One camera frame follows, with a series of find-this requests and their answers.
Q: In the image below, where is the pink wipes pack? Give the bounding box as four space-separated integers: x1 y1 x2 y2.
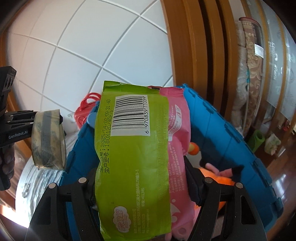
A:
149 86 195 240

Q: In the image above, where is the green wet wipes pack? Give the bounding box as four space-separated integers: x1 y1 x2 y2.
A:
94 81 171 240

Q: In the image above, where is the person left hand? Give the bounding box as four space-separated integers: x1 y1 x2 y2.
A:
1 144 15 180

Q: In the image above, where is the red plastic suitcase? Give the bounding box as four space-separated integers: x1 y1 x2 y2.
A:
74 92 101 129

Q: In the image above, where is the blue plastic crate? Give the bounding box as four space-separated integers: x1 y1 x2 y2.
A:
59 83 284 241

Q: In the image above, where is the rolled patterned carpet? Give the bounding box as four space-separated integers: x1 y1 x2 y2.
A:
231 17 264 136

